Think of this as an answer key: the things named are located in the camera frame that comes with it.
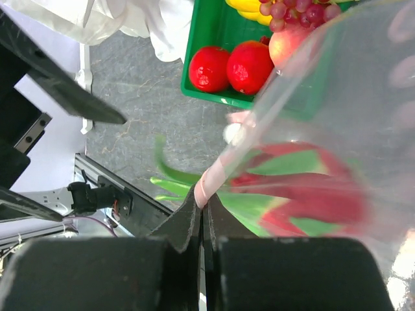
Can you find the green plastic crate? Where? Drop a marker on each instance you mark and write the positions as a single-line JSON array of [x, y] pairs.
[[215, 23]]

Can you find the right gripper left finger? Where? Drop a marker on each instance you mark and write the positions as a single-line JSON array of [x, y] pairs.
[[155, 272]]

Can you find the red apple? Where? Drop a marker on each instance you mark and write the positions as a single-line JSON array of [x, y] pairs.
[[207, 69], [249, 67]]

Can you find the clear pink zip top bag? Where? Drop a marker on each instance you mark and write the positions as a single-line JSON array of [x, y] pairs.
[[366, 118]]

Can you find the white t-shirt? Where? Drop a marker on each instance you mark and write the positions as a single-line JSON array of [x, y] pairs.
[[165, 23]]

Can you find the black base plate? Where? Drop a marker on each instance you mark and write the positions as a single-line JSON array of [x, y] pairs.
[[135, 212]]

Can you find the red grapes bunch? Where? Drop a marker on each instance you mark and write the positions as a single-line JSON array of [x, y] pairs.
[[306, 14]]

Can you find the peach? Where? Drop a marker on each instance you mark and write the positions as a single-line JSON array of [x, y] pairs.
[[284, 43]]

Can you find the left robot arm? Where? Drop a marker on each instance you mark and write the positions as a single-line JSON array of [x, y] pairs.
[[76, 198]]

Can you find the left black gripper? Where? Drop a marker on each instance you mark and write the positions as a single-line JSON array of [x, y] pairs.
[[22, 123]]

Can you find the yellow banana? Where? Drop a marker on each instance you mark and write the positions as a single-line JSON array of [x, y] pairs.
[[249, 9]]

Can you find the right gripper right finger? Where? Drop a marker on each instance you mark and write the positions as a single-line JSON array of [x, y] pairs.
[[245, 272]]

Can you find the pink dragon fruit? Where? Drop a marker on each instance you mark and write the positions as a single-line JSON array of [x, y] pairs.
[[280, 189]]

